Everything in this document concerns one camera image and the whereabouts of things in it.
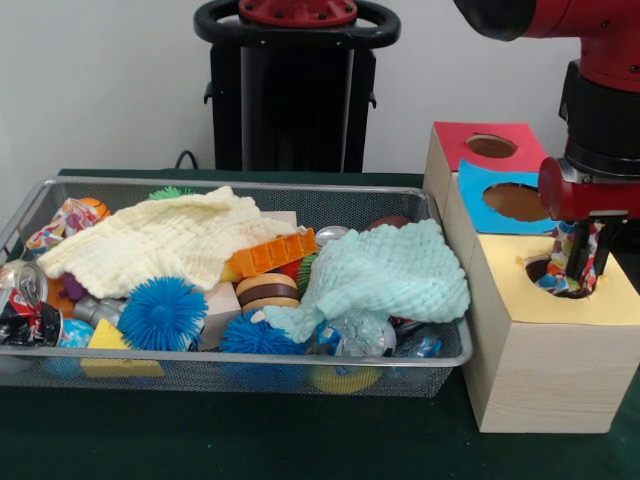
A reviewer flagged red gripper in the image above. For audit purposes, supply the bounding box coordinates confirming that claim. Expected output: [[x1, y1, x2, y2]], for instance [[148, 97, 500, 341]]
[[538, 157, 640, 289]]

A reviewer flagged dark green table cloth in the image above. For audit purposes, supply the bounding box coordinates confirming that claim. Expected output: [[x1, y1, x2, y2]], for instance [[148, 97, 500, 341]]
[[0, 168, 640, 480]]

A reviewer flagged blue spiky ball with eyes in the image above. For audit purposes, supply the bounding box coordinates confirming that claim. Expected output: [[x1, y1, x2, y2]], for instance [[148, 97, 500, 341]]
[[118, 277, 209, 352]]

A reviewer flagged cream waffle cloth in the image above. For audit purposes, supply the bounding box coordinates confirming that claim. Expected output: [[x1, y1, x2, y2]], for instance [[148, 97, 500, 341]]
[[36, 185, 299, 299]]

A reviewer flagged orange plastic toy block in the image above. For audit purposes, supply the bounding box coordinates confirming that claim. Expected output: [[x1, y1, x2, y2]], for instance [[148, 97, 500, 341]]
[[224, 227, 320, 279]]

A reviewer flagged crushed soda can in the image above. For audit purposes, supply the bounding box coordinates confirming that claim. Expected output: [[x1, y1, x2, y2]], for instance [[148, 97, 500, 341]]
[[0, 260, 65, 349]]

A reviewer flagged toy burger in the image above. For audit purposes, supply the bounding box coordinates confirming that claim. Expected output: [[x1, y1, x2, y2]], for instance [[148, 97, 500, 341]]
[[234, 272, 301, 315]]

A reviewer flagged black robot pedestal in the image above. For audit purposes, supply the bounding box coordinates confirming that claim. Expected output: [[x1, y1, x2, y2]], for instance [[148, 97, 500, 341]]
[[193, 0, 402, 174]]

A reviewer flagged green spiky ball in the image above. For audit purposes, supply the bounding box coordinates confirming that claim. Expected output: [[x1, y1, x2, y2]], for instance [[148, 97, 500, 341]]
[[148, 185, 196, 201]]

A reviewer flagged mint green waffle cloth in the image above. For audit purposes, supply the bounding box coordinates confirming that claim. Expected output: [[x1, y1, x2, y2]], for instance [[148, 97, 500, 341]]
[[262, 218, 473, 343]]

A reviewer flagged shallow mesh bin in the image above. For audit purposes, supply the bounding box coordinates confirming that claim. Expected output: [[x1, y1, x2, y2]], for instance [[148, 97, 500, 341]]
[[0, 175, 474, 400]]

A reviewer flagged wooden three-hole box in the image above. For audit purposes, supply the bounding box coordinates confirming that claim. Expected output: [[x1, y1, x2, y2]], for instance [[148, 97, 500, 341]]
[[422, 121, 640, 434]]

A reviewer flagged yellow foam wedge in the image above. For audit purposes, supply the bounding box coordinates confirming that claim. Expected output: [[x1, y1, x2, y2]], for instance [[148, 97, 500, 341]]
[[80, 318, 166, 377]]

